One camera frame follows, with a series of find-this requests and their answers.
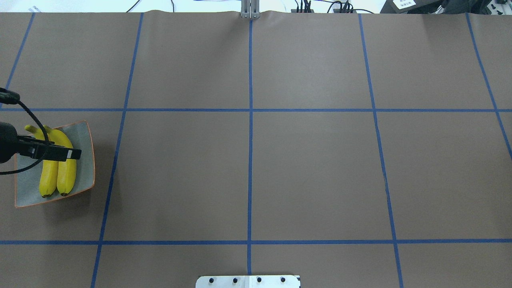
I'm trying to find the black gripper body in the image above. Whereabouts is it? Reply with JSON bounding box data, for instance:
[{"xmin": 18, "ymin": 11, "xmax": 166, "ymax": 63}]
[{"xmin": 0, "ymin": 122, "xmax": 44, "ymax": 164}]

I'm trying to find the grey square plate orange rim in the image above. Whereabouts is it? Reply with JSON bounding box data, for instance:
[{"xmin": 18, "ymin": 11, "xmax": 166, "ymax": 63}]
[{"xmin": 14, "ymin": 120, "xmax": 96, "ymax": 208}]

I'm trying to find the aluminium frame post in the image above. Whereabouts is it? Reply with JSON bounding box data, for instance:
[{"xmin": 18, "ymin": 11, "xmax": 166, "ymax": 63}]
[{"xmin": 240, "ymin": 0, "xmax": 261, "ymax": 20}]

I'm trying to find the yellow banana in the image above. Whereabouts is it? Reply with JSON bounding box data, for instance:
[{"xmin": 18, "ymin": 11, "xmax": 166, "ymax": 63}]
[
  {"xmin": 43, "ymin": 125, "xmax": 77, "ymax": 196},
  {"xmin": 24, "ymin": 125, "xmax": 58, "ymax": 198}
]

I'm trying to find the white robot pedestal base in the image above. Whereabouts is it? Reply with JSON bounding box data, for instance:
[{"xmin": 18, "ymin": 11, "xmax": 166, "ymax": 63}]
[{"xmin": 195, "ymin": 275, "xmax": 301, "ymax": 288}]

